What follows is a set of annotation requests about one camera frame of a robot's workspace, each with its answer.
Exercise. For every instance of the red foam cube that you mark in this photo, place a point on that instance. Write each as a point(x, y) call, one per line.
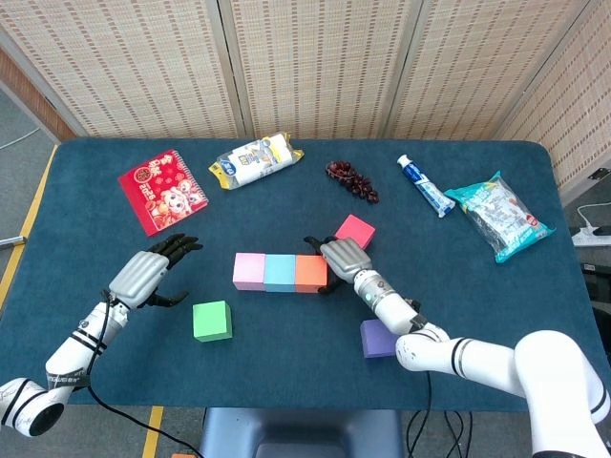
point(355, 230)

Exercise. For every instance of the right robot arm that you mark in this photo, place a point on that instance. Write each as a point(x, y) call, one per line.
point(477, 358)

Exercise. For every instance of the pink foam cube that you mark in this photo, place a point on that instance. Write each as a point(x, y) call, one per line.
point(248, 272)

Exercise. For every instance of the white tissue pack yellow ends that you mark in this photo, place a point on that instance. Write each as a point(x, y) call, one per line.
point(255, 162)

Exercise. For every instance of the light blue foam cube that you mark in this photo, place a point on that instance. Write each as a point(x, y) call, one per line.
point(280, 273)

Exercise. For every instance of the purple foam cube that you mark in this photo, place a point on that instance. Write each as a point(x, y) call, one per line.
point(374, 341)

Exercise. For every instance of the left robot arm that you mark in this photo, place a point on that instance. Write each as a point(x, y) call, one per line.
point(76, 353)

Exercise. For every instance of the blue felt table cover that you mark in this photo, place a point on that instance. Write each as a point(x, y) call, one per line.
point(286, 372)

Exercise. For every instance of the dark red grape bunch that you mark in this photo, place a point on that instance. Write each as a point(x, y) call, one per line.
point(353, 181)

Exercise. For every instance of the bamboo folding screen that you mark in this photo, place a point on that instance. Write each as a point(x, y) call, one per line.
point(310, 67)

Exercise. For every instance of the green foam cube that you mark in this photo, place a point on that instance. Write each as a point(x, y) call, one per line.
point(212, 320)

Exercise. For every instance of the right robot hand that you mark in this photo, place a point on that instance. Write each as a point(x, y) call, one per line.
point(346, 260)

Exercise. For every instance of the white power strip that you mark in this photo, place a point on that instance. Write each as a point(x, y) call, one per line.
point(592, 237)

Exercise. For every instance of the black equipment box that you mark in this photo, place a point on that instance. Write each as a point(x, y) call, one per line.
point(599, 286)

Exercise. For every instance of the grey metal bar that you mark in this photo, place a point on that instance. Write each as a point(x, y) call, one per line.
point(12, 242)

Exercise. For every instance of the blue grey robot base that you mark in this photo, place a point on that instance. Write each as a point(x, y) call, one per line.
point(301, 429)

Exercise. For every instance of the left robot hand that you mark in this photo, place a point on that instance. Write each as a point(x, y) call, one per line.
point(138, 279)

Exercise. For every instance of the orange foam cube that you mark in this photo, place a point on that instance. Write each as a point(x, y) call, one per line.
point(310, 274)

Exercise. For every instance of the teal snack bag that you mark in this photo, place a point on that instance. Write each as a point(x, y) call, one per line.
point(501, 217)

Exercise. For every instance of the red spiral calendar booklet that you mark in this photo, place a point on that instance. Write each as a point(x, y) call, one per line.
point(162, 193)

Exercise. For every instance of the white blue toothpaste tube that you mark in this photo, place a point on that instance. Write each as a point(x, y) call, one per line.
point(427, 188)

